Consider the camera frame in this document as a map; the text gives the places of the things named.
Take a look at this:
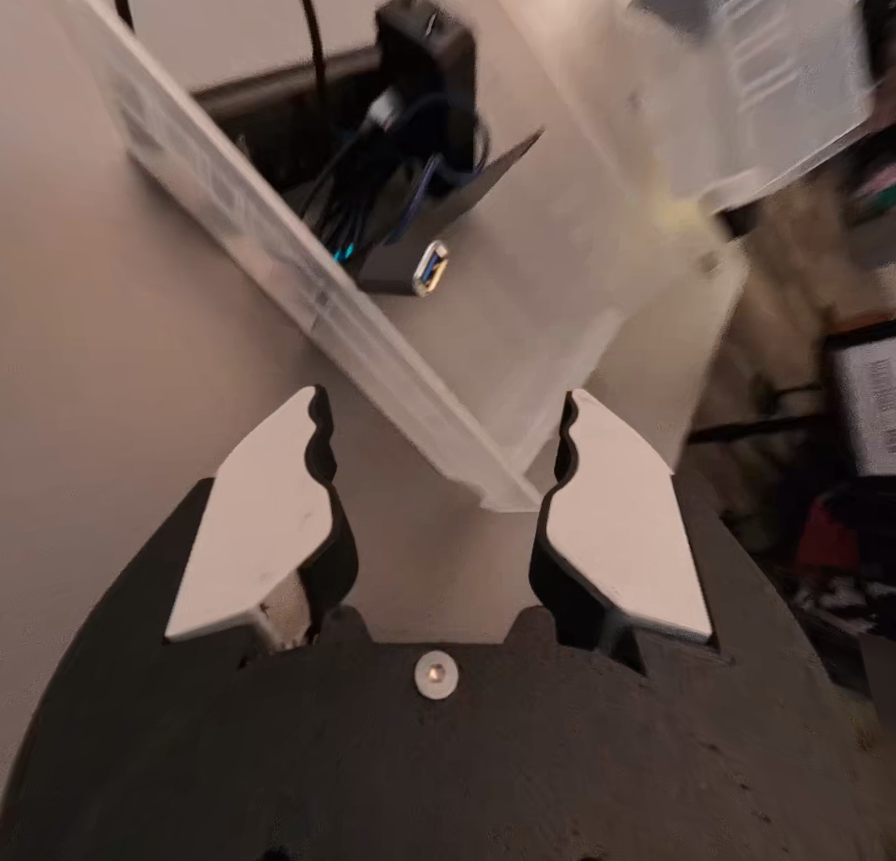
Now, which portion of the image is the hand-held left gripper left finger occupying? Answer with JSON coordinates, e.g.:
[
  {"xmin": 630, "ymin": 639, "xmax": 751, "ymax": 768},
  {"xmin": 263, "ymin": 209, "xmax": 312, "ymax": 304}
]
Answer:
[{"xmin": 164, "ymin": 385, "xmax": 359, "ymax": 652}]

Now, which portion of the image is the clear plastic storage container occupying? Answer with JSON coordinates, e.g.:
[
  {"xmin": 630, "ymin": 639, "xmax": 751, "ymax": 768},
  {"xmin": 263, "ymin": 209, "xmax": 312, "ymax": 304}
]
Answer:
[{"xmin": 35, "ymin": 0, "xmax": 886, "ymax": 513}]

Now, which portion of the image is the black rectangular adapter box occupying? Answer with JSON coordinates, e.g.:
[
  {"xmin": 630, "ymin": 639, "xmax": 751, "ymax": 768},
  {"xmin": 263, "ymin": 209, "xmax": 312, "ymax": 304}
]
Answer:
[{"xmin": 374, "ymin": 0, "xmax": 480, "ymax": 197}]

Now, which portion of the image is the dark red item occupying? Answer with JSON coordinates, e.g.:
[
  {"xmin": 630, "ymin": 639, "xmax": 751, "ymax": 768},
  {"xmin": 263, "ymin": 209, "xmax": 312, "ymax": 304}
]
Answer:
[{"xmin": 794, "ymin": 493, "xmax": 865, "ymax": 578}]

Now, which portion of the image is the black and blue cable bundle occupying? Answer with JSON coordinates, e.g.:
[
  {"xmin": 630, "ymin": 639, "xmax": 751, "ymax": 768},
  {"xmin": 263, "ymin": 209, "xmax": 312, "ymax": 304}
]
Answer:
[{"xmin": 300, "ymin": 89, "xmax": 491, "ymax": 263}]

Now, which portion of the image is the black usb hub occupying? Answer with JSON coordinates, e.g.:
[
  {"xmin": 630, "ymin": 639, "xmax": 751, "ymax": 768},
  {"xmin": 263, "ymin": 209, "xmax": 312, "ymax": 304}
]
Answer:
[{"xmin": 353, "ymin": 127, "xmax": 548, "ymax": 299}]

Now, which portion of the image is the black box with white label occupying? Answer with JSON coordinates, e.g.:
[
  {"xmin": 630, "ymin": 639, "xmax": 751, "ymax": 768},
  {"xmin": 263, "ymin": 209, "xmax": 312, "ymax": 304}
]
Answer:
[{"xmin": 822, "ymin": 325, "xmax": 896, "ymax": 480}]

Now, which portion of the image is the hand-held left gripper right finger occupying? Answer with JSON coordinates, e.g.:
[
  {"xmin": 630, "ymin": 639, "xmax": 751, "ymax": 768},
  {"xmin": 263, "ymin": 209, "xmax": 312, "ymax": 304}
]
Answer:
[{"xmin": 528, "ymin": 388, "xmax": 715, "ymax": 650}]

